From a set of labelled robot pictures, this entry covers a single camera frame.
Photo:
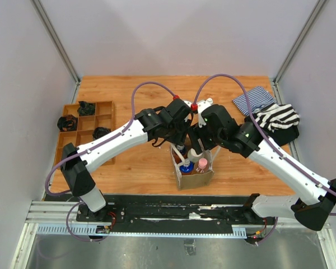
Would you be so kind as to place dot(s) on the blue cap bottle front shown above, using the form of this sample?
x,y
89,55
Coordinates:
x,y
186,168

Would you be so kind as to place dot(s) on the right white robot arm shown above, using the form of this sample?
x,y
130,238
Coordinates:
x,y
315,196

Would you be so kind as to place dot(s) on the pink cap bottle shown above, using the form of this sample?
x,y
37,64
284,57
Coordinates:
x,y
201,166

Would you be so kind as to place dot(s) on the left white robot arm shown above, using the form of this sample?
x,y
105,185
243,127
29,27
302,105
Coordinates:
x,y
79,162

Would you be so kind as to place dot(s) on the green bottle white cap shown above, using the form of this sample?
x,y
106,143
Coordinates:
x,y
193,156

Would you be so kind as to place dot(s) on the blue white striped cloth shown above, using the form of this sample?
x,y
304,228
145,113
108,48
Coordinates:
x,y
258,98

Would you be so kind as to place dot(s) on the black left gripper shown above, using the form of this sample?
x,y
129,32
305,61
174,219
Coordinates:
x,y
181,139

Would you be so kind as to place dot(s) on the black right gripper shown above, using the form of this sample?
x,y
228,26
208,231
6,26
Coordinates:
x,y
196,132

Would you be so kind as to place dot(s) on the dark green rolled sock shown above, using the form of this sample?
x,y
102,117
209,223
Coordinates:
x,y
86,109

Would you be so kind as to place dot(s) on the black white striped cloth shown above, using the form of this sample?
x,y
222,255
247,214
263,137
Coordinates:
x,y
275,117

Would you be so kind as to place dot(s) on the beige canvas bag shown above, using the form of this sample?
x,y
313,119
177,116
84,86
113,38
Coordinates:
x,y
193,181

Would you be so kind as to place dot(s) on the dark rolled sock orange pattern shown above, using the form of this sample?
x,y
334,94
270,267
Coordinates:
x,y
67,123

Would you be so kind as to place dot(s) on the dark blue rolled sock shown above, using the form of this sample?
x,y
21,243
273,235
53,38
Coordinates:
x,y
99,132

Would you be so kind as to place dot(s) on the blue cap bottle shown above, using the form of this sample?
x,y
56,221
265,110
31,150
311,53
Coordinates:
x,y
186,168
183,150

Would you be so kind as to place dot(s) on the blue cap bottle back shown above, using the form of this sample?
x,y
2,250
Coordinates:
x,y
183,150

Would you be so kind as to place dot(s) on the wooden compartment tray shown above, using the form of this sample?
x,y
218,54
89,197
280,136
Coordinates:
x,y
104,117

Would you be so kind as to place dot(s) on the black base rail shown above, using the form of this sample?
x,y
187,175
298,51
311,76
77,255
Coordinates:
x,y
182,214

